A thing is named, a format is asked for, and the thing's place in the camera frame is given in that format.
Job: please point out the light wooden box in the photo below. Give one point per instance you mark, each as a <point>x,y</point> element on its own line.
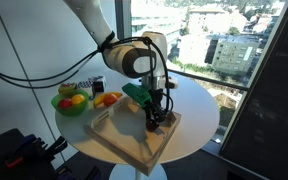
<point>130,136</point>

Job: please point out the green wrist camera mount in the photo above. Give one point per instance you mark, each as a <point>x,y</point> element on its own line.
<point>135,93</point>

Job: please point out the black tall panel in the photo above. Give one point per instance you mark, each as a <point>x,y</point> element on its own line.
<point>270,106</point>

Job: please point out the black tool cart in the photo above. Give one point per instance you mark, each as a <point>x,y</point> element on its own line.
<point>4,150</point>

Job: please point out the green soft cube with car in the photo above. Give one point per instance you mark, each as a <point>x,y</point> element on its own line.
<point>66,88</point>

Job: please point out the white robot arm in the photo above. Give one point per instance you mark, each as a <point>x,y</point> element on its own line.
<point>124,56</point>

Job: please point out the dark purple apple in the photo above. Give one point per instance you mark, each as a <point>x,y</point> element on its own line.
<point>153,127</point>

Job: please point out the green bowl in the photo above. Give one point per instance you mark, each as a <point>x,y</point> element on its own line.
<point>72,111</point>

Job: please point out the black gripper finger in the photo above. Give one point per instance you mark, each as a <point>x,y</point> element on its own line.
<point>149,115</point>
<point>162,115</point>

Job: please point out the red strawberry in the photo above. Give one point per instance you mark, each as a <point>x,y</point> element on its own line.
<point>65,103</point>

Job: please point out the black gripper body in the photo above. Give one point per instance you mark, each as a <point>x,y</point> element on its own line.
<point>158,96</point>

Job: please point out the white table pedestal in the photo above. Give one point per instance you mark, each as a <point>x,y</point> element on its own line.
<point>127,173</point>

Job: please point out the yellow banana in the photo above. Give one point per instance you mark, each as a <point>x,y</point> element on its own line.
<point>99,100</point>

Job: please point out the yellow orange round fruit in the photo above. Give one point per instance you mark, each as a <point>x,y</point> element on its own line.
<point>78,99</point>

